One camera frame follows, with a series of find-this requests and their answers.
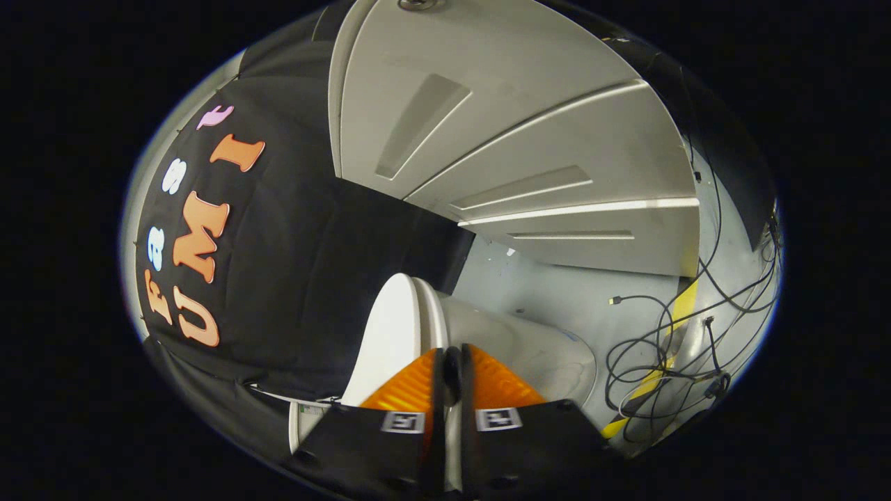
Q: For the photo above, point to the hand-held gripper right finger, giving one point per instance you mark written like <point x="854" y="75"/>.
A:
<point x="466" y="431"/>

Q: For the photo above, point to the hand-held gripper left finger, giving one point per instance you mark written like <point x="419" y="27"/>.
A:
<point x="438" y="417"/>

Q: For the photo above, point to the white toilet lid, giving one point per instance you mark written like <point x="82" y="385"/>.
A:
<point x="390" y="334"/>

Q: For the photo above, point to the black backdrop cloth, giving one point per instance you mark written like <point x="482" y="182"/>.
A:
<point x="306" y="264"/>

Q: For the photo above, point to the yellow black floor tape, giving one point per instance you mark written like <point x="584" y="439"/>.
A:
<point x="686" y="299"/>

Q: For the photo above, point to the round metal fitting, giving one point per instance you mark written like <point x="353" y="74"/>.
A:
<point x="421" y="3"/>

